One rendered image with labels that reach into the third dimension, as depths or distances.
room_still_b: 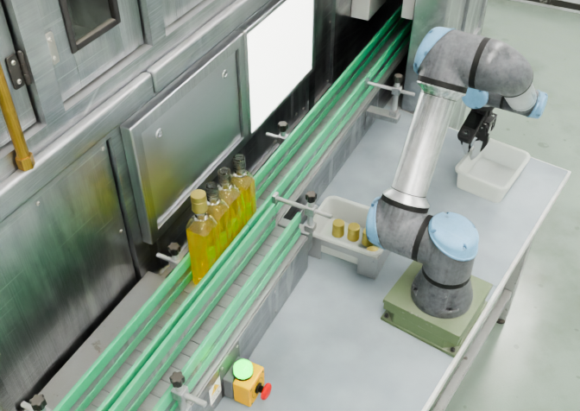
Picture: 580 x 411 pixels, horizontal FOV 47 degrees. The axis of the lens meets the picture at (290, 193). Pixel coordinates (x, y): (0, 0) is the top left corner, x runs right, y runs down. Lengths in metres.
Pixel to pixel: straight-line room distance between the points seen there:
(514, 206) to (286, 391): 0.94
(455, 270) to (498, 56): 0.49
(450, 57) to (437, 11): 0.74
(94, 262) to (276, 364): 0.50
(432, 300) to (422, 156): 0.35
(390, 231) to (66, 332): 0.76
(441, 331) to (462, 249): 0.23
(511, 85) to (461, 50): 0.13
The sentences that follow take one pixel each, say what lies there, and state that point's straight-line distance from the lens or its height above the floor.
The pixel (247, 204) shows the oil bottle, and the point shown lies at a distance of 1.66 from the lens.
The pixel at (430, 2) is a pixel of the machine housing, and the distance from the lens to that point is 2.28.
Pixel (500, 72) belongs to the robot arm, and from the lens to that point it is 1.54.
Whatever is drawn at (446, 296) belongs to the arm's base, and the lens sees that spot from 1.65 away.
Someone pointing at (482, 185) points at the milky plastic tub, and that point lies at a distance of 2.12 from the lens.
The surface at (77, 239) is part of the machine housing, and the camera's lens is 1.47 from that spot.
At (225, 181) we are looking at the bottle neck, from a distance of 1.57.
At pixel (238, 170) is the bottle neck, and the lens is 1.61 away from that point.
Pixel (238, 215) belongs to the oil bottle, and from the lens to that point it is 1.65.
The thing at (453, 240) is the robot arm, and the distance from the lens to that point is 1.55.
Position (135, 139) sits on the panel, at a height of 1.29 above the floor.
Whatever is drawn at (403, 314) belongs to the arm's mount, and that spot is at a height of 0.81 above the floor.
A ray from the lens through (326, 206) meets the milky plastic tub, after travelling 1.94.
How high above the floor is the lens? 2.13
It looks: 41 degrees down
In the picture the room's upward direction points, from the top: straight up
